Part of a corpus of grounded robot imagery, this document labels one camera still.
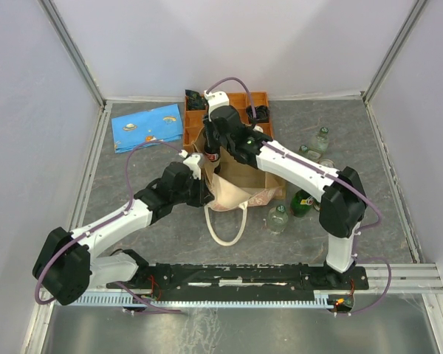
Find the dark green yellow-label bottle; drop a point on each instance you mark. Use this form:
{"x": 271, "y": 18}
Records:
{"x": 301, "y": 204}

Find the dark patterned packet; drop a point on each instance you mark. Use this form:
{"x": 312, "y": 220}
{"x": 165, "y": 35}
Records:
{"x": 194, "y": 100}

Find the clear glass bottle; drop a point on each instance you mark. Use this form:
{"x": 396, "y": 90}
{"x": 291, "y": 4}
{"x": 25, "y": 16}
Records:
{"x": 309, "y": 154}
{"x": 320, "y": 141}
{"x": 277, "y": 219}

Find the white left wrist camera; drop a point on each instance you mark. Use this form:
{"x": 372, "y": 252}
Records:
{"x": 195, "y": 162}

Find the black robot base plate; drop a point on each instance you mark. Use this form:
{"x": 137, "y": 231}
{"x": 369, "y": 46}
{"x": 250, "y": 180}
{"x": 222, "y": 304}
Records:
{"x": 244, "y": 283}

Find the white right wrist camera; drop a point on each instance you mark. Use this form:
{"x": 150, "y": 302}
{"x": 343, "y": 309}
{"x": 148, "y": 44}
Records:
{"x": 215, "y": 100}

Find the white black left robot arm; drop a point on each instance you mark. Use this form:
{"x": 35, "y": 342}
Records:
{"x": 71, "y": 261}

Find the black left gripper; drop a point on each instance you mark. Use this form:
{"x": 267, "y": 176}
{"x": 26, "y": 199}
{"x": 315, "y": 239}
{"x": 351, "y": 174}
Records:
{"x": 204, "y": 197}

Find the orange wooden compartment tray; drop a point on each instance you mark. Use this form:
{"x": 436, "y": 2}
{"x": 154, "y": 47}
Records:
{"x": 241, "y": 102}

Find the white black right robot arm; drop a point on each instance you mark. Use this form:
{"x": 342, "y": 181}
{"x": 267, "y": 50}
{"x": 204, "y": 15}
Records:
{"x": 340, "y": 192}

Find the red cap cola bottle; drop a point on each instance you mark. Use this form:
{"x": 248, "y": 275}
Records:
{"x": 212, "y": 150}

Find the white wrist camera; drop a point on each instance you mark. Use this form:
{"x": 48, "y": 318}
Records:
{"x": 215, "y": 100}
{"x": 195, "y": 162}

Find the blue patterned cloth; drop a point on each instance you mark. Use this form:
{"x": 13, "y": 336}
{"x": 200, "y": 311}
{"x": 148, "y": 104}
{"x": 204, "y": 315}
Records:
{"x": 163, "y": 123}

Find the red beverage can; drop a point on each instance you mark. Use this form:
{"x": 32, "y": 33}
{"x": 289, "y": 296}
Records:
{"x": 326, "y": 163}

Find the clear glass bottle front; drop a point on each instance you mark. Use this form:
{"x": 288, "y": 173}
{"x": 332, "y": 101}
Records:
{"x": 309, "y": 154}

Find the burlap canvas tote bag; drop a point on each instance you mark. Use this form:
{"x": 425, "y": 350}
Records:
{"x": 235, "y": 186}

